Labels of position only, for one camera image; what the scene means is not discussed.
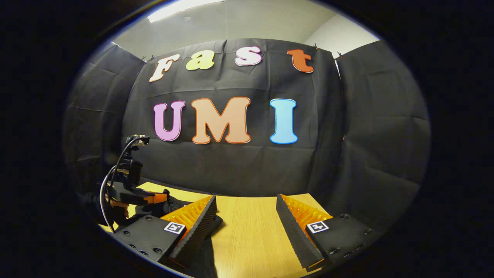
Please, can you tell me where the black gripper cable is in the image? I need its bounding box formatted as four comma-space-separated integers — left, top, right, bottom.
99, 137, 141, 232

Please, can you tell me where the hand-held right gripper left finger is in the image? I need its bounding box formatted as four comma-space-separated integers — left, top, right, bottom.
112, 195, 218, 267

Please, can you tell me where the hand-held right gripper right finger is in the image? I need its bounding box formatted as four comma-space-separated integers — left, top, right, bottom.
276, 194, 386, 270

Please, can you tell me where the black backdrop cloth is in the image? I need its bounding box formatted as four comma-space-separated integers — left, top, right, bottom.
64, 38, 431, 232

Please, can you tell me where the ceiling light panel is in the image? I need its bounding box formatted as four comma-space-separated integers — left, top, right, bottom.
147, 0, 225, 23

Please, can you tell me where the black knit garment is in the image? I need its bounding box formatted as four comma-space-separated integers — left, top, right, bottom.
123, 189, 224, 278

